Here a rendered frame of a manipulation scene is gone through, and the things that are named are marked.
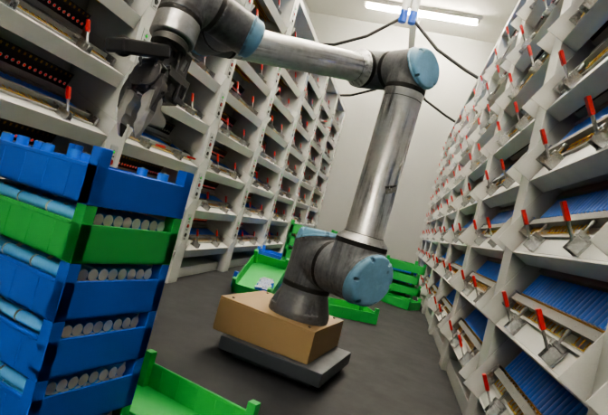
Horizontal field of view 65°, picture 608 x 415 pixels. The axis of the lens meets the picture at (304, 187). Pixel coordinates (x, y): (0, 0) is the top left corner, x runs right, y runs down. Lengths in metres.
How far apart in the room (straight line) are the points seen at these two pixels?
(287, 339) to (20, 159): 0.87
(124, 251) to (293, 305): 0.77
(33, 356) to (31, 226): 0.18
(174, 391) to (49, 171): 0.59
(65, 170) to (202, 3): 0.45
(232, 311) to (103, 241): 0.79
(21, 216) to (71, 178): 0.11
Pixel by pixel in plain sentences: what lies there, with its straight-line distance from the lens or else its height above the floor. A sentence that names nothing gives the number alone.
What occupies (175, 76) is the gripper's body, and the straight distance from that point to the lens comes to 0.96.
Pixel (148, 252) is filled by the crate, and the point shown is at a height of 0.34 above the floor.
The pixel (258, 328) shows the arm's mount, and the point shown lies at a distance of 1.44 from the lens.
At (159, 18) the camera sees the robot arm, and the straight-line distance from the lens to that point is 0.99.
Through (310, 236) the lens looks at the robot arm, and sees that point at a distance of 1.44.
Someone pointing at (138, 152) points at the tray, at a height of 0.52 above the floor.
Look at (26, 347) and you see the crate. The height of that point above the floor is 0.19.
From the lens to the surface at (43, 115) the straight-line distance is 1.40.
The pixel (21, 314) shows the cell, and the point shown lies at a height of 0.23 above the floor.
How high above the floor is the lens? 0.46
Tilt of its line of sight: 3 degrees up
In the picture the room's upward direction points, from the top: 15 degrees clockwise
